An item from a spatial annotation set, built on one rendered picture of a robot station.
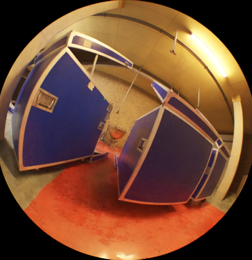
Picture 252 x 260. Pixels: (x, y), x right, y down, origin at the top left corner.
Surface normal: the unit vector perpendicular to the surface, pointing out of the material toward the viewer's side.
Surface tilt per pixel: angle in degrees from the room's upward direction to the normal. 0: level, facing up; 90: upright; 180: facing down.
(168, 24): 180
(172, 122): 90
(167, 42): 180
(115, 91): 90
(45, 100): 90
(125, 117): 90
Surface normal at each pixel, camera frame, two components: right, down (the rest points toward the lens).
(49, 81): 0.90, 0.39
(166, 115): 0.11, -0.02
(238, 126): -0.90, -0.40
